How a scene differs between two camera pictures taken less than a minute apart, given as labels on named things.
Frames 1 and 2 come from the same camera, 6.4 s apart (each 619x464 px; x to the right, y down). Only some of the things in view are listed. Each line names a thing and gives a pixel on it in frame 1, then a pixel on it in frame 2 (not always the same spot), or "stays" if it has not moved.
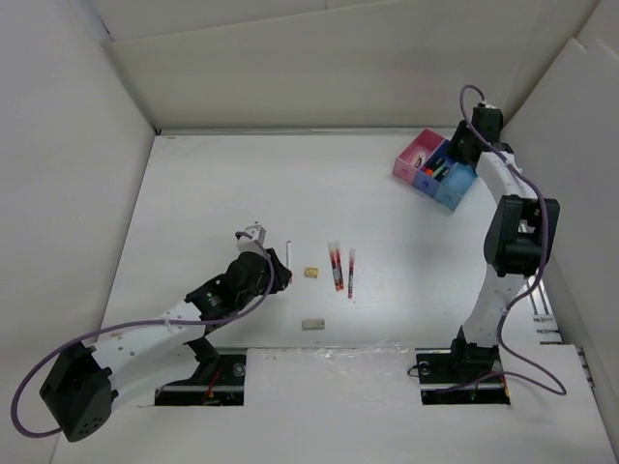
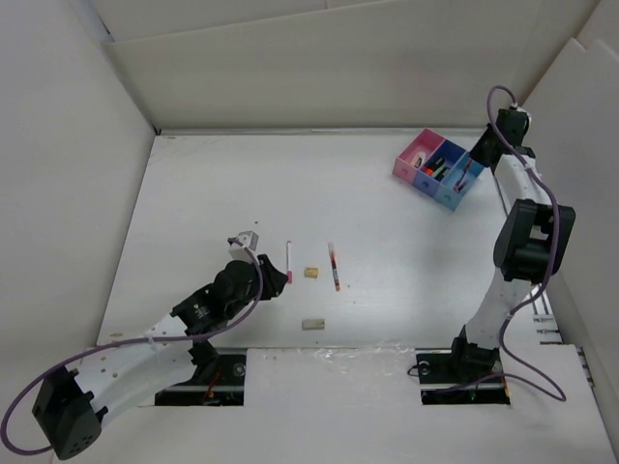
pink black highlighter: x=443 y=173 stays
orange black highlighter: x=432 y=164 stays
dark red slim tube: x=352 y=258 -> x=460 y=183
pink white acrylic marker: x=288 y=253 stays
